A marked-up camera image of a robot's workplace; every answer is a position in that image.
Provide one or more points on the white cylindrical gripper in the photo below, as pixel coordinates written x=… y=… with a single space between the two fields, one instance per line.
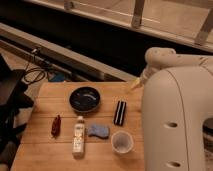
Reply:
x=146 y=73

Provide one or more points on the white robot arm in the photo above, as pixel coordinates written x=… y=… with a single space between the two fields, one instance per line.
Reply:
x=177 y=99

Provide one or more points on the black striped rectangular block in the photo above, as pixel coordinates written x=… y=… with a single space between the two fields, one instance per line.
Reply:
x=120 y=113

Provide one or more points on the dark blue bowl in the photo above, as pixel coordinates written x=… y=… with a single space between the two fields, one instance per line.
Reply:
x=84 y=99

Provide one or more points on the blue sponge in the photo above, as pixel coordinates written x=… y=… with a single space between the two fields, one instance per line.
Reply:
x=99 y=131

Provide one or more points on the white plastic bottle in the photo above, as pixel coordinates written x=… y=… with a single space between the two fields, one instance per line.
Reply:
x=78 y=138

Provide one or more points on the blue object on floor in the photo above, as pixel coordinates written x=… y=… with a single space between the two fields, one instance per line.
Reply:
x=58 y=78

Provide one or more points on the small red-brown object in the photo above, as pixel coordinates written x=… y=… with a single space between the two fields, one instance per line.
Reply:
x=55 y=130

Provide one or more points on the black chair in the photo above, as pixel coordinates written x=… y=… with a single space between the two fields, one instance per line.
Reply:
x=12 y=98

